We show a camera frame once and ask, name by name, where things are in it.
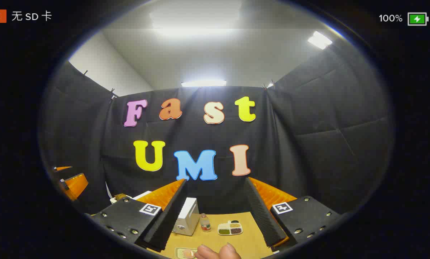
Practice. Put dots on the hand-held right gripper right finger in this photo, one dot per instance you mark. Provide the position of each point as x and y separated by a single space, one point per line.
261 212

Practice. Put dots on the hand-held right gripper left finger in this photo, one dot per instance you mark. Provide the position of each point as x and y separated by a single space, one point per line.
171 216

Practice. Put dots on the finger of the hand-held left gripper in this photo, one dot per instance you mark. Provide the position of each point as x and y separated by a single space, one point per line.
62 168
76 185

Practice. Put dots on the white microwave oven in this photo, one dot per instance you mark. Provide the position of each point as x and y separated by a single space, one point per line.
186 219

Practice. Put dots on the round sugared bun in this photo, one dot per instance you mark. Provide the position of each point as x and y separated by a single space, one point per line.
189 254

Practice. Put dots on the clear bottle with red label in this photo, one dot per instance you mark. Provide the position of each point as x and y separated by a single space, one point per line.
205 223

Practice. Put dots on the white divided dish of beans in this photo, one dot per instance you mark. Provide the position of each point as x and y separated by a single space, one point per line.
230 229

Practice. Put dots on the small white square plate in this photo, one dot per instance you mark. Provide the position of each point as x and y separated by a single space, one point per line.
179 251

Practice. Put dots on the brown bread slice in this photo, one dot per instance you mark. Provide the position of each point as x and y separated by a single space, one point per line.
120 196

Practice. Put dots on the black backdrop cloth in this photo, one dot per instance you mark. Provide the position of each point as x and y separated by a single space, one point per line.
308 144

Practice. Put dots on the ceiling light panel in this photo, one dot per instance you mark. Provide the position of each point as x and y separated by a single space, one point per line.
320 40
204 83
197 21

